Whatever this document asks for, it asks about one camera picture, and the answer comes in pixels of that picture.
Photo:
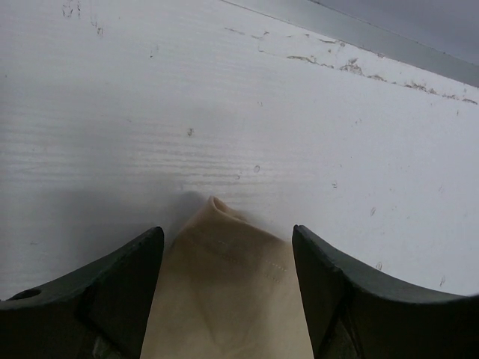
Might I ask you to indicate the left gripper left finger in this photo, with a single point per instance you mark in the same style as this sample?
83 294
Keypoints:
97 311

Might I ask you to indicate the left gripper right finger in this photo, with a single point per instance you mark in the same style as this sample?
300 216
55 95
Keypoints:
355 311

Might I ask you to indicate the beige polo shirt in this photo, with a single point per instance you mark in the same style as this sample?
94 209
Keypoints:
226 289

